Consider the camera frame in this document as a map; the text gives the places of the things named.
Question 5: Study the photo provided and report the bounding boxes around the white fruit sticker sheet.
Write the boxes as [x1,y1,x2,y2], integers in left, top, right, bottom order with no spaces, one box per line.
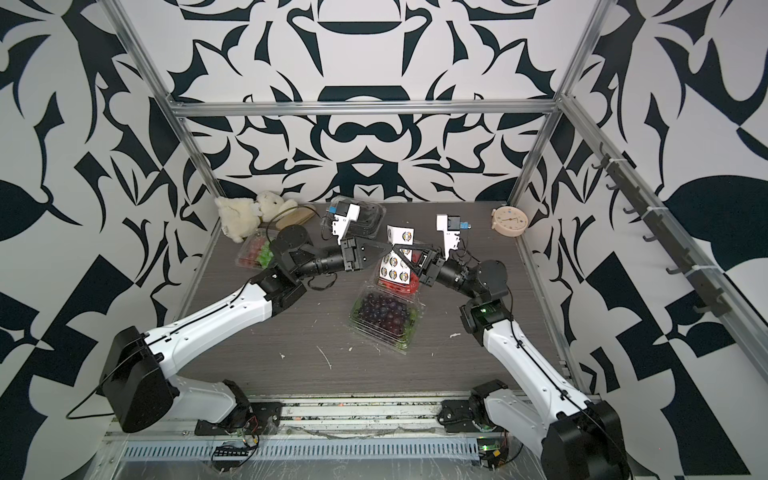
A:
[379,225,414,286]

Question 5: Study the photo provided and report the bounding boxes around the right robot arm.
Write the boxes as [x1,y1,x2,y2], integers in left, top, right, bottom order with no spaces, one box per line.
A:
[405,244,634,479]

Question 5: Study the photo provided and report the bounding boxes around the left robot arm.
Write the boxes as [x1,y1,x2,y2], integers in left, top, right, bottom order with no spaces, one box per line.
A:
[97,225,392,433]

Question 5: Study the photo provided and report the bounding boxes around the empty stacked clamshell boxes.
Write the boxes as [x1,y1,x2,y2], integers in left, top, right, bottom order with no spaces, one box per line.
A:
[321,196,386,240]

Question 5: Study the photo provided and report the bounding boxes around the strawberry clamshell box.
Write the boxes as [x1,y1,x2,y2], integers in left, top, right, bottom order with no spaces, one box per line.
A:
[376,265,419,297]

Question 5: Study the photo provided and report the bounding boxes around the purple grape clamshell box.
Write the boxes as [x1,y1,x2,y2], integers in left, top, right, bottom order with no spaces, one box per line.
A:
[348,285,425,355]

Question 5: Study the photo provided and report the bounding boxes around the beige alarm clock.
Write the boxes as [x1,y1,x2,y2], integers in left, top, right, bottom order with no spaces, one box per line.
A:
[491,206,529,238]

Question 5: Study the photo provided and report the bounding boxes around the green grape clamshell box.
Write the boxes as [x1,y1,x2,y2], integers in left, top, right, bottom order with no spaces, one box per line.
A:
[235,229,274,270]

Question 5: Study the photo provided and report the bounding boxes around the white plush toy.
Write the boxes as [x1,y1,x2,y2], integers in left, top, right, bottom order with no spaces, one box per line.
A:
[214,191,298,243]

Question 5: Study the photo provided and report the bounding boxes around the right black controller board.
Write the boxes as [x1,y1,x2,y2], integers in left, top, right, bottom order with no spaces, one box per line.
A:
[478,437,509,471]

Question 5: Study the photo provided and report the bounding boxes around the black controller board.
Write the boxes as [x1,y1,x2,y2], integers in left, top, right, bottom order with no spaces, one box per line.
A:
[209,443,257,473]
[478,437,509,471]

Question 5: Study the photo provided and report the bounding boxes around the left black controller board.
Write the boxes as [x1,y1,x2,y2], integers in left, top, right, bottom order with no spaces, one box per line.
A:
[209,443,257,473]

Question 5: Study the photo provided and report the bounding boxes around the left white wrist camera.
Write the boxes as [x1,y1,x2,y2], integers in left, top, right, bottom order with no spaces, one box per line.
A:
[328,201,361,244]

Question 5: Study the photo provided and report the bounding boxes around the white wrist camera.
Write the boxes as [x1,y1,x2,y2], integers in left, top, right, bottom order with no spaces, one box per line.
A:
[436,214,471,259]
[328,201,361,244]

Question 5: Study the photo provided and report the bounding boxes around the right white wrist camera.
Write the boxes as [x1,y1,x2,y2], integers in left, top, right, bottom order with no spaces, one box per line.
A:
[436,214,471,259]

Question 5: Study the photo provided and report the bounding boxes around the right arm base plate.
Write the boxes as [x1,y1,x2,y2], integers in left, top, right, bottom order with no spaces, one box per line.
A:
[436,394,529,434]

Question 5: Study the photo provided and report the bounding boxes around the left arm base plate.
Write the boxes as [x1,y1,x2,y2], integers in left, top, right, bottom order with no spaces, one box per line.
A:
[194,401,284,437]

